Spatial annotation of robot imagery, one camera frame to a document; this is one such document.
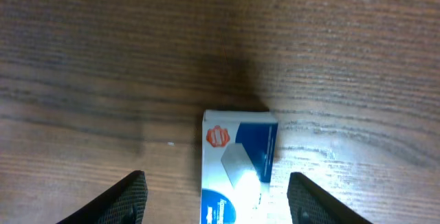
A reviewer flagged small white blue box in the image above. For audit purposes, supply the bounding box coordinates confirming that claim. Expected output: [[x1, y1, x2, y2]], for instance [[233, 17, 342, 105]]
[[200, 110, 278, 224]]

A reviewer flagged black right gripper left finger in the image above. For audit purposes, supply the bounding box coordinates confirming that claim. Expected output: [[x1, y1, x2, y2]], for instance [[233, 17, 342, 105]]
[[58, 170, 148, 224]]

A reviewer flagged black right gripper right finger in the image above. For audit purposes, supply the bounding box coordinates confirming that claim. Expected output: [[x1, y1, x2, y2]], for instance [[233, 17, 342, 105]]
[[287, 172, 371, 224]]

